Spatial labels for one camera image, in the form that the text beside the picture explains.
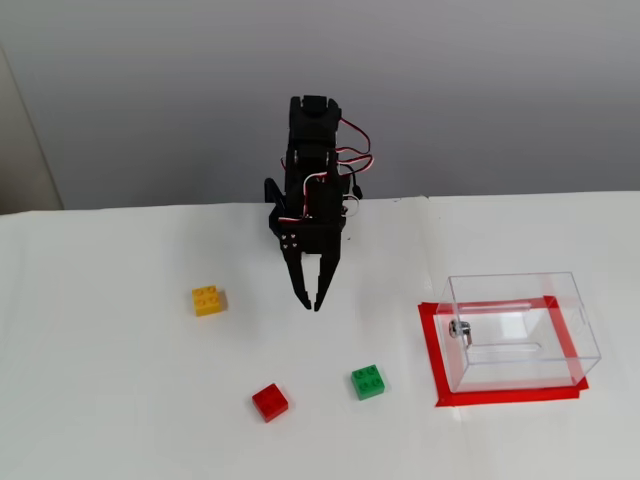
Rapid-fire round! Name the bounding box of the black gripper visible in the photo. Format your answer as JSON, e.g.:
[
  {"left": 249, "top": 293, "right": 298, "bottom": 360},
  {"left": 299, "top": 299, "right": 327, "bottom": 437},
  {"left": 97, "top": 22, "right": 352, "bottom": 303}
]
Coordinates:
[{"left": 278, "top": 177, "right": 349, "bottom": 311}]

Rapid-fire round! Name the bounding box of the yellow lego brick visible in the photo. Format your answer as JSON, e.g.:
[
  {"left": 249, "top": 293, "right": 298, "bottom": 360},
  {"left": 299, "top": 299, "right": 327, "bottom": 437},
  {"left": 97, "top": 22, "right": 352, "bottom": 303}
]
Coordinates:
[{"left": 191, "top": 284, "right": 227, "bottom": 318}]

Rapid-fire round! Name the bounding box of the green lego brick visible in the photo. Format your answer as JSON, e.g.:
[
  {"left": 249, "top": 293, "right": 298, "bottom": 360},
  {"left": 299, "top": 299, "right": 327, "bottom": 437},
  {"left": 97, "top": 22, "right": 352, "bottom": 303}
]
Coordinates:
[{"left": 350, "top": 364, "right": 387, "bottom": 402}]

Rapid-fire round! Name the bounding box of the red lego brick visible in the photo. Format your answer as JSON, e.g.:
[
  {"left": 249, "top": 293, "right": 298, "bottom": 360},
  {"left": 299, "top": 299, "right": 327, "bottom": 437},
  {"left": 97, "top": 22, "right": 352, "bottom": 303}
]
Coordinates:
[{"left": 251, "top": 382, "right": 291, "bottom": 424}]

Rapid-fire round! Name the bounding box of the silver box lock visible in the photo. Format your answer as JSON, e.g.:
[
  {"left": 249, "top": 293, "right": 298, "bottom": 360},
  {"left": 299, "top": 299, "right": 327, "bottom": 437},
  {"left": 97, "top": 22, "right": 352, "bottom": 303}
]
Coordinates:
[{"left": 448, "top": 319, "right": 474, "bottom": 351}]

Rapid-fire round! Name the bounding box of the transparent plastic box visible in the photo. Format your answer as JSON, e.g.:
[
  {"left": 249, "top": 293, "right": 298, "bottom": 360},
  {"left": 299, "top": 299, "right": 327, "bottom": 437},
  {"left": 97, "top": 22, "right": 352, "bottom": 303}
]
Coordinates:
[{"left": 433, "top": 271, "right": 603, "bottom": 395}]

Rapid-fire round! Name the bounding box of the red white black servo wire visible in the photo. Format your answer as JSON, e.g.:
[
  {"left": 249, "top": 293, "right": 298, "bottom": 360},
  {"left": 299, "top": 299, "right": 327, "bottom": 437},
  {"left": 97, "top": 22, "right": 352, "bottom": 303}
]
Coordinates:
[
  {"left": 334, "top": 118, "right": 376, "bottom": 217},
  {"left": 277, "top": 173, "right": 327, "bottom": 224}
]

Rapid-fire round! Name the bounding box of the red tape frame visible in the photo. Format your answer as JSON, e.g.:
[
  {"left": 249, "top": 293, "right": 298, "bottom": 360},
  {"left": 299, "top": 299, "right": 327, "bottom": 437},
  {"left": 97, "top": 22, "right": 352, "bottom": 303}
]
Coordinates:
[{"left": 417, "top": 294, "right": 590, "bottom": 409}]

